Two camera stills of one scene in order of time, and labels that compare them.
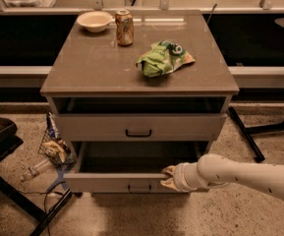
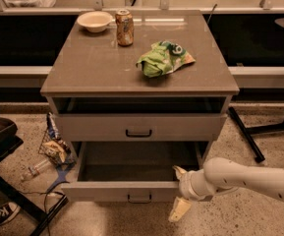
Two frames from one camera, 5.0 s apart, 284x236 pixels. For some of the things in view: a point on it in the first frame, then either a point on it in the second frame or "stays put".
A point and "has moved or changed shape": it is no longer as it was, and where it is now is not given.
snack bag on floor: [54, 146] stays put
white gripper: [180, 177] to [185, 185]
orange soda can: [124, 28] stays put
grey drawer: [129, 167] has moved or changed shape
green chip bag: [163, 57] stays put
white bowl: [94, 21] stays put
